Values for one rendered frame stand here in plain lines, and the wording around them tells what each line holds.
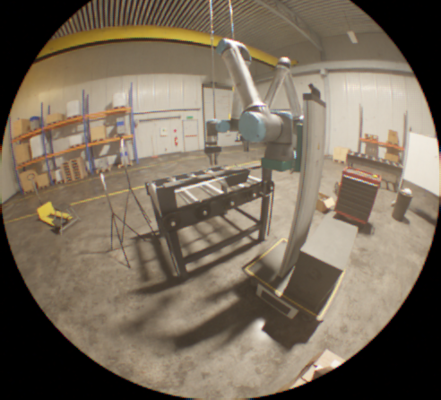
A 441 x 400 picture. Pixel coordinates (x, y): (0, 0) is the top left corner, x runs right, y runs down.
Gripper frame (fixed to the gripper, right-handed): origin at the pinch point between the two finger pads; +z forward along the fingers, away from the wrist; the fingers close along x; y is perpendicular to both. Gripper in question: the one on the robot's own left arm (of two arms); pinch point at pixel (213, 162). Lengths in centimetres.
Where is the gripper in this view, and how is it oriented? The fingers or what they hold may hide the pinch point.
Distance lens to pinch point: 127.2
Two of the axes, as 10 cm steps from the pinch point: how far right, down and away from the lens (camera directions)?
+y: 5.5, 2.5, -8.0
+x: 8.4, -2.1, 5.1
